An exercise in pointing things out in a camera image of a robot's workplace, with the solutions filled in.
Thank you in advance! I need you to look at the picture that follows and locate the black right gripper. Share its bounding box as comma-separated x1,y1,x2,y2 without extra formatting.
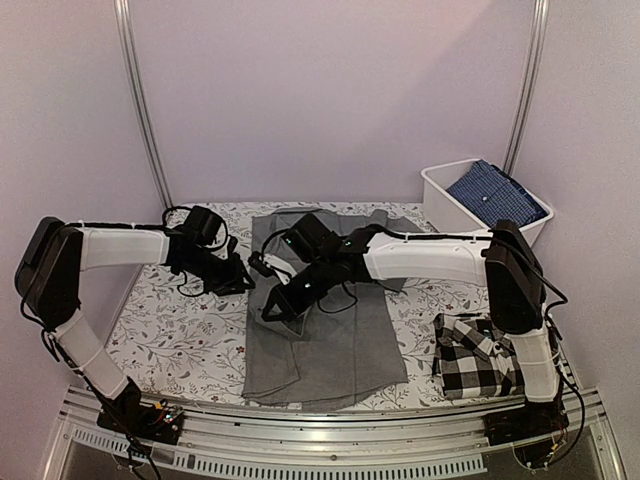
261,258,334,323

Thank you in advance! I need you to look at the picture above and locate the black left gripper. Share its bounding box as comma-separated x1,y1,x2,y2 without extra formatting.
180,248,255,297

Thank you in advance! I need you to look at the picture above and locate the grey long sleeve shirt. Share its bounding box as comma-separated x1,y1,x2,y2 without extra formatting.
242,208,418,412

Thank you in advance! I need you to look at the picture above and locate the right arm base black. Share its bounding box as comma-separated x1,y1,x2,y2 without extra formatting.
482,396,586,471

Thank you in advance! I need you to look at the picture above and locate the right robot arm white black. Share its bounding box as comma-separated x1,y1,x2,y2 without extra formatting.
261,213,561,436

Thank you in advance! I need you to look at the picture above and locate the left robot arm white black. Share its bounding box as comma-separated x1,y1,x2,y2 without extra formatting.
14,207,255,434

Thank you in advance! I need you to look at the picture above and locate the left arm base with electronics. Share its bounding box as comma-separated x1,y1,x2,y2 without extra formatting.
94,378,184,445

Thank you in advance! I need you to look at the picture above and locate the floral patterned table cloth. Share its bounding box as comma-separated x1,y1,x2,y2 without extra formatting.
95,200,569,412

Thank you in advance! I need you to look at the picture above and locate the white plastic bin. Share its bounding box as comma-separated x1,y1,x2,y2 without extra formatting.
421,159,554,245

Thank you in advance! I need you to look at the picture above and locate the black white plaid folded shirt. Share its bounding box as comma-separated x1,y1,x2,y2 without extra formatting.
432,312,524,400

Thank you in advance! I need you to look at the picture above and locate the blue checked shirt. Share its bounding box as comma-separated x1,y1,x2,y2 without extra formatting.
446,160,548,228

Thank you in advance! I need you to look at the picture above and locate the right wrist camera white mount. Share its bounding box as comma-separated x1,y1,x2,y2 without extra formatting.
248,251,298,286

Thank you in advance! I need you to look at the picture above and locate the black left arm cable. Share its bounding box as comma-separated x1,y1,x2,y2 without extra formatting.
159,203,231,296

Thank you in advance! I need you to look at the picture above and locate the left aluminium frame post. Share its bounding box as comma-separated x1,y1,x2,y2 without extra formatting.
113,0,174,208

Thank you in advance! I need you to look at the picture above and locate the aluminium frame post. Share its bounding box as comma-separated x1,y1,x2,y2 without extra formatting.
113,0,174,208
503,0,550,175

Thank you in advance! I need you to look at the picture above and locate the aluminium front rail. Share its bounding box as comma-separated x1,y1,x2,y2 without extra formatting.
42,384,629,480

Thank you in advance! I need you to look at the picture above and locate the right aluminium frame post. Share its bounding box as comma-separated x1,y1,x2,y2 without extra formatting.
503,0,550,175

